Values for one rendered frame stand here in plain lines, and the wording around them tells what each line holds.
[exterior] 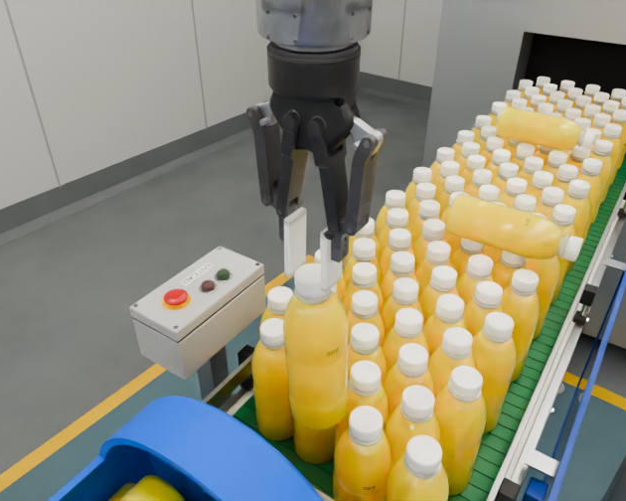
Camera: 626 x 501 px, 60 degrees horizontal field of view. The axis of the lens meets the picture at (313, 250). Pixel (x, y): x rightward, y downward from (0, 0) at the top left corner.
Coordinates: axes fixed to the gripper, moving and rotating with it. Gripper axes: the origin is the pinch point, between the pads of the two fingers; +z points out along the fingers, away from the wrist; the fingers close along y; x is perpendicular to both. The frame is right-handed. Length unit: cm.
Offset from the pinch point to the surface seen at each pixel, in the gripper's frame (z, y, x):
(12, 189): 109, -258, 88
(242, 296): 24.9, -22.2, 12.7
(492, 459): 42, 20, 19
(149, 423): 9.8, -4.6, -19.4
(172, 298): 20.6, -27.0, 2.7
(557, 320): 42, 20, 57
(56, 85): 62, -255, 128
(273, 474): 9.6, 7.8, -17.2
